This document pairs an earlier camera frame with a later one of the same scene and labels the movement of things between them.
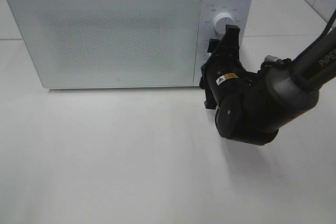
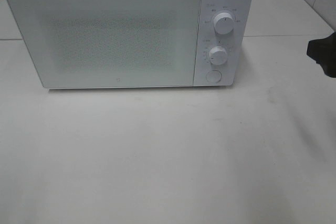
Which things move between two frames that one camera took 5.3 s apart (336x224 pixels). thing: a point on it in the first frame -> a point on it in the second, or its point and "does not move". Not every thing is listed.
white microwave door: (109, 35) does not move
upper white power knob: (221, 20) does not move
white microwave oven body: (125, 32) does not move
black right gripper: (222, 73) -> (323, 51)
